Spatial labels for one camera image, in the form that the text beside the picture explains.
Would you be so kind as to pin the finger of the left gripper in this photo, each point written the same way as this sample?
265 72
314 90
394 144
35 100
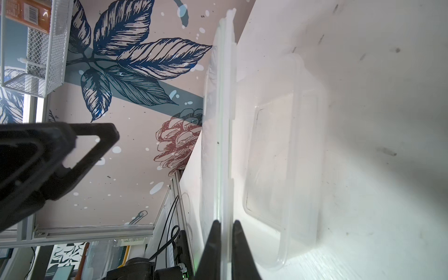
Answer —
32 170

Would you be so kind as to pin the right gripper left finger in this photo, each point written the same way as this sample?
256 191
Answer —
210 264

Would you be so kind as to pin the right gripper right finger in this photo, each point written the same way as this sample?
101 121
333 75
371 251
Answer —
243 265

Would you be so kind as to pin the clear plastic lunch box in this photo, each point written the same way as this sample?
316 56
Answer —
277 159

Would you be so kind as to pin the clear lunch box lid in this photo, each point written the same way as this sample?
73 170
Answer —
216 201

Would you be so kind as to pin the orange sauce bottle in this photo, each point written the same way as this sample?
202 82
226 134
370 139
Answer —
31 13

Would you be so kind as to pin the white wire mesh shelf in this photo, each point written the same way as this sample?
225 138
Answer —
32 62

